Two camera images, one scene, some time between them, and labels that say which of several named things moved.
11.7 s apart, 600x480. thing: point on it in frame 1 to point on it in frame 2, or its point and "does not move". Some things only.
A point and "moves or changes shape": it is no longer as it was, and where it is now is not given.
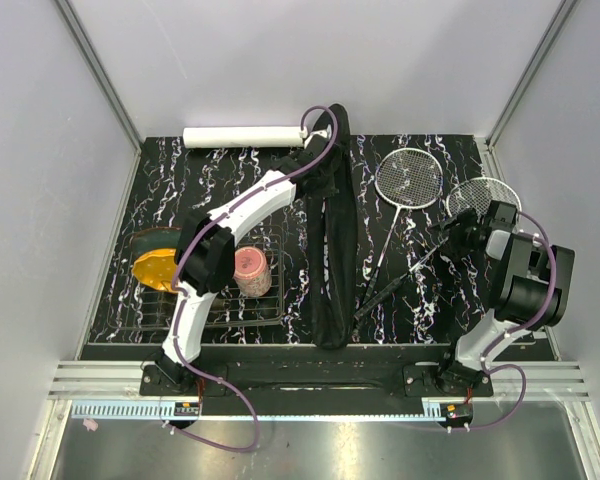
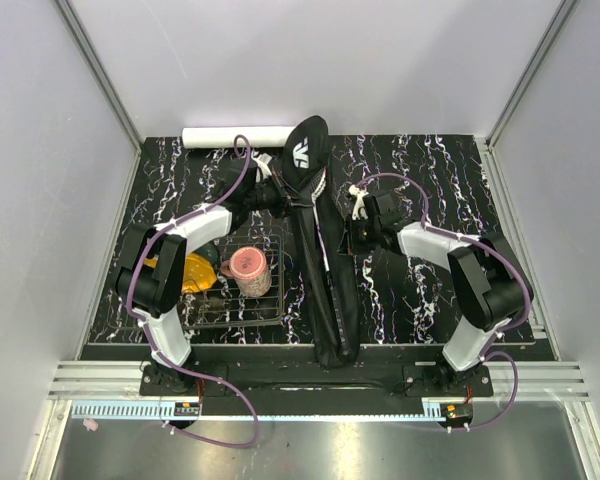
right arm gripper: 465,218 to 349,245
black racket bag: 332,243 moves or changes shape
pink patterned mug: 252,271 does not move
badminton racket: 404,179 to 336,309
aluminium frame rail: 98,380 does not move
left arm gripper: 329,189 to 286,199
